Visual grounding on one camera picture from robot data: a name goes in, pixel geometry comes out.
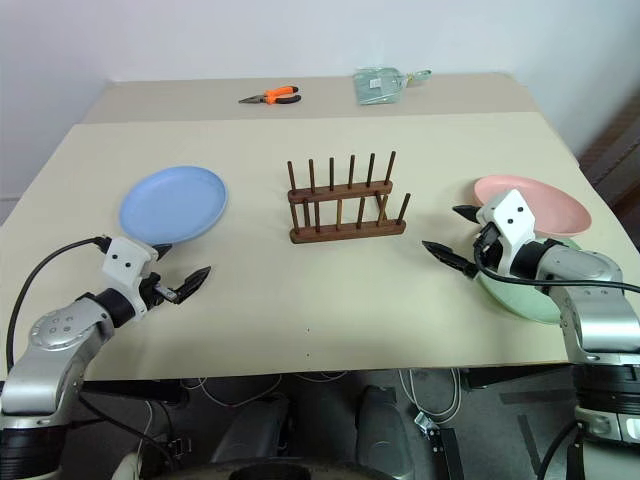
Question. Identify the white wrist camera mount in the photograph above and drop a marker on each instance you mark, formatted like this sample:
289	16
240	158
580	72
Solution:
125	262
515	220

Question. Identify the green plate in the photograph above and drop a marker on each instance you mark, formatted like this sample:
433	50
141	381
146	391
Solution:
520	300

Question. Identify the dark grey rounded shape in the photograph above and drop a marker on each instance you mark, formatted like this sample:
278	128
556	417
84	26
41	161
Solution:
385	430
252	430

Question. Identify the pink plate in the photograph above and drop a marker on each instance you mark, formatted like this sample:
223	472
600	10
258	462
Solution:
552	205

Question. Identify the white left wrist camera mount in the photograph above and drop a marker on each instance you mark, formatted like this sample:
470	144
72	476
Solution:
125	262

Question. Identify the wooden dish rack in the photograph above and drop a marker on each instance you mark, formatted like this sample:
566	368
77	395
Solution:
345	234

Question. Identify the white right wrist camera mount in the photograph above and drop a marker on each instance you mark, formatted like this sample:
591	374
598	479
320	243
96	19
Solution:
515	220

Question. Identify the dark round rim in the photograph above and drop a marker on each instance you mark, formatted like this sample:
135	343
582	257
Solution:
280	470

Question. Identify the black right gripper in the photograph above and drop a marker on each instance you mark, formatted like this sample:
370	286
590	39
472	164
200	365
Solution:
489	250

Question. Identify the pale green plastic packet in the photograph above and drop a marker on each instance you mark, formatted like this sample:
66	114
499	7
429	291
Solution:
377	86

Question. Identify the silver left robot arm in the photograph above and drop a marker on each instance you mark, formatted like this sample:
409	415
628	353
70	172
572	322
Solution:
55	345

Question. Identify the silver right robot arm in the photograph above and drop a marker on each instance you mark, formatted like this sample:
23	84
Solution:
595	310

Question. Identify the blue plate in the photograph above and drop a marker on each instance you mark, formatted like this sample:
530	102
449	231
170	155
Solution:
170	205

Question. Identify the black table frame bar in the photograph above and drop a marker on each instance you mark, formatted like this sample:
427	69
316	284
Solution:
135	391
515	377

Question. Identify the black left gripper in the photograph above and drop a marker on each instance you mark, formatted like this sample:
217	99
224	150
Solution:
152	292

